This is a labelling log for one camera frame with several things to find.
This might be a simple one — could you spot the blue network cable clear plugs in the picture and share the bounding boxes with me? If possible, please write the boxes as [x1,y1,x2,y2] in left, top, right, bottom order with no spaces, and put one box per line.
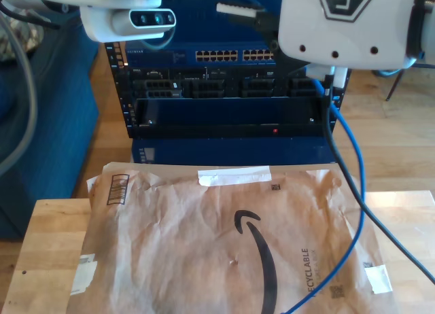
[243,0,367,314]

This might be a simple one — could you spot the black rack server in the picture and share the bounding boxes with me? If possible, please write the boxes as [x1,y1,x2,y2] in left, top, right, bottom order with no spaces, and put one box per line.
[128,66,327,99]

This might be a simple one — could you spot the black rack tray blue panel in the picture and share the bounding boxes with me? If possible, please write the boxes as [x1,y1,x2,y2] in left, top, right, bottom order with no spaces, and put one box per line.
[130,95,336,138]

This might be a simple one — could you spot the camouflage cloth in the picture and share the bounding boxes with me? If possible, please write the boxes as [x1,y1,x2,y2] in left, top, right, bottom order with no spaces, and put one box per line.
[0,16,45,62]

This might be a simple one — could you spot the blue sofa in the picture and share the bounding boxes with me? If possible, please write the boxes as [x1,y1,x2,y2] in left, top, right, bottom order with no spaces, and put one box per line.
[0,7,100,242]

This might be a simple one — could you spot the brown paper mailer black print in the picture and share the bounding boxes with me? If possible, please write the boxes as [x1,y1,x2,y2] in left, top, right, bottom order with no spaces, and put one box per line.
[67,161,400,314]

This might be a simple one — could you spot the blue network switch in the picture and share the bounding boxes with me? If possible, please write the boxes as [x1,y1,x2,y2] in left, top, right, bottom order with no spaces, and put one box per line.
[124,0,285,67]

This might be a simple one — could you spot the black camera cable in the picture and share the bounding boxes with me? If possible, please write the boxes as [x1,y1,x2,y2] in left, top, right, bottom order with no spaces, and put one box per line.
[0,0,60,31]
[321,74,435,285]

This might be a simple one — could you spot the black rack frame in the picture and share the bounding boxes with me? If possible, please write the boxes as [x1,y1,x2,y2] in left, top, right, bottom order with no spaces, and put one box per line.
[101,41,351,140]

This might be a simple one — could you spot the blue switch under rack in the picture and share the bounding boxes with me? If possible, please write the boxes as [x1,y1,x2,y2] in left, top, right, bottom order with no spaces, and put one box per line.
[130,137,339,165]

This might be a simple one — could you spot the grey hose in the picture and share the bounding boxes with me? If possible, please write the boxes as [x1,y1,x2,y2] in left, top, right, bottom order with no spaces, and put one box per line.
[0,11,38,177]

